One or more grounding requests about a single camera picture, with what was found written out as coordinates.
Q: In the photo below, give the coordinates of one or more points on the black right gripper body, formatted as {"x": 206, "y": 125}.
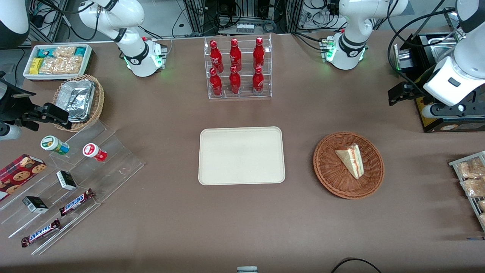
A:
{"x": 10, "y": 106}

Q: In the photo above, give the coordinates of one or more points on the triangular sandwich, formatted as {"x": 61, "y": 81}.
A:
{"x": 352, "y": 161}

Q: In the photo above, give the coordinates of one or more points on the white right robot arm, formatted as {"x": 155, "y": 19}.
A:
{"x": 132, "y": 57}

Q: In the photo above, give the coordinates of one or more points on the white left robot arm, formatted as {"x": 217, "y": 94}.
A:
{"x": 348, "y": 49}

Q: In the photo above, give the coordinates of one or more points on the light wicker basket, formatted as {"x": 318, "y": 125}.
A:
{"x": 99, "y": 102}

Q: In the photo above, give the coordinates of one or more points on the round brown wicker basket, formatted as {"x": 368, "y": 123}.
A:
{"x": 329, "y": 170}

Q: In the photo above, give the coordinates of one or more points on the cream rectangular tray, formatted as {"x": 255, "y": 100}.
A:
{"x": 241, "y": 156}

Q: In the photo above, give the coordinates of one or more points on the black food warmer machine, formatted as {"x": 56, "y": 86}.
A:
{"x": 447, "y": 127}

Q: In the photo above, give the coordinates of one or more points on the green lid yogurt cup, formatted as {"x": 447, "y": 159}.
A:
{"x": 53, "y": 144}

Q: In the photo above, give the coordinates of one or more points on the stacked aluminium foil trays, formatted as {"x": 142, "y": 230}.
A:
{"x": 77, "y": 100}

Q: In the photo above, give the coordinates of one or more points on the red lid yogurt cup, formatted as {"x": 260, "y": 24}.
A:
{"x": 93, "y": 151}

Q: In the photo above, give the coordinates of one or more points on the large clear cracker bag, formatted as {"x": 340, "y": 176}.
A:
{"x": 60, "y": 65}

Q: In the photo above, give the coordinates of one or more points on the yellow snack packet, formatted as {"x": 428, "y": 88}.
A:
{"x": 35, "y": 66}

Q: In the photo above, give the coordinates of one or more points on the small black carton box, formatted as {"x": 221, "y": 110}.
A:
{"x": 35, "y": 204}
{"x": 66, "y": 180}

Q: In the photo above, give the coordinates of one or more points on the clear acrylic stepped display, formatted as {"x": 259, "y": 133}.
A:
{"x": 113, "y": 151}

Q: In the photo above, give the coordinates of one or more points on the white plastic snack bin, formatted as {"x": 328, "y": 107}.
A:
{"x": 88, "y": 60}

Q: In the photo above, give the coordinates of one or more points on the teal snack packet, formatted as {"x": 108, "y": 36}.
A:
{"x": 80, "y": 51}
{"x": 45, "y": 52}

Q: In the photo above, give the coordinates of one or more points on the small clear cracker bag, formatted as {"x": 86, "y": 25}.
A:
{"x": 64, "y": 51}

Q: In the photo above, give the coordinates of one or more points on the clear bagged pastry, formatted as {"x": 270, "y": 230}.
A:
{"x": 473, "y": 187}
{"x": 471, "y": 168}

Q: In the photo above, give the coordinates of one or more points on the red chocolate cookie box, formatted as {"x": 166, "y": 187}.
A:
{"x": 17, "y": 174}

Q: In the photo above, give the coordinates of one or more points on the snickers chocolate bar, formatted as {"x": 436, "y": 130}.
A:
{"x": 75, "y": 202}
{"x": 41, "y": 232}

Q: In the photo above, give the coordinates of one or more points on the red cola bottle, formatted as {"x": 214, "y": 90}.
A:
{"x": 235, "y": 56}
{"x": 258, "y": 55}
{"x": 216, "y": 84}
{"x": 235, "y": 82}
{"x": 215, "y": 57}
{"x": 258, "y": 81}

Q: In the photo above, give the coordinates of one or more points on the clear acrylic bottle rack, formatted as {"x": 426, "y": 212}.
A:
{"x": 246, "y": 94}

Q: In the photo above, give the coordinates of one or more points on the white power strip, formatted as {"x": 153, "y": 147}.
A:
{"x": 245, "y": 27}

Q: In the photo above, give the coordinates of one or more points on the small grey device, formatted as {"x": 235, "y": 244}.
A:
{"x": 247, "y": 269}

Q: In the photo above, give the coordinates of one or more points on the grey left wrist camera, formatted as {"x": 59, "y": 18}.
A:
{"x": 427, "y": 112}

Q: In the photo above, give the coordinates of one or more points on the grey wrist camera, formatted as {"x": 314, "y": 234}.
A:
{"x": 9, "y": 132}
{"x": 427, "y": 112}

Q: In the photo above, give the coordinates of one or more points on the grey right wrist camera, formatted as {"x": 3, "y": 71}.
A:
{"x": 9, "y": 132}

